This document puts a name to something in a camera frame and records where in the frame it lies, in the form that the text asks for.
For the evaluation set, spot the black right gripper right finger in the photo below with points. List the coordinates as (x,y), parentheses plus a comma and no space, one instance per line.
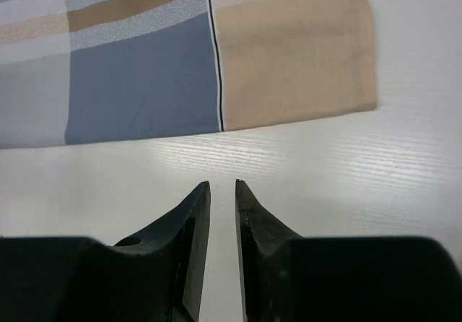
(287,277)

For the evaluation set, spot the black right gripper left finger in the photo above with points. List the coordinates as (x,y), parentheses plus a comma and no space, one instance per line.
(155,274)

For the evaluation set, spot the blue beige plaid cloth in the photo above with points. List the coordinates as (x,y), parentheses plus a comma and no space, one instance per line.
(88,71)

